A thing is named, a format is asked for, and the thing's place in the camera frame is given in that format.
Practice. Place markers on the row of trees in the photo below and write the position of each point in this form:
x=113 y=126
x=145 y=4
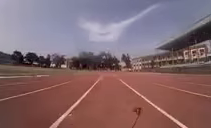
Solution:
x=89 y=61

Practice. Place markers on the red running track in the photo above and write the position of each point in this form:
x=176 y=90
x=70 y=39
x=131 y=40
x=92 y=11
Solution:
x=108 y=103

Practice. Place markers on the small white building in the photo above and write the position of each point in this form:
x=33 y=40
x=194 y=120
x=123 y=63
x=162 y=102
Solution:
x=64 y=64

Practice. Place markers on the dry grass field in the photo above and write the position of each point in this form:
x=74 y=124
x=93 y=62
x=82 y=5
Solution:
x=29 y=69

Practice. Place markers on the grandstand with slanted roof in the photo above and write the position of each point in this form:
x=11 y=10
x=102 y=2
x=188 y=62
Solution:
x=196 y=36

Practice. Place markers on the low dark wall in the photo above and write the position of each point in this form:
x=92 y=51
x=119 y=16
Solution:
x=189 y=70

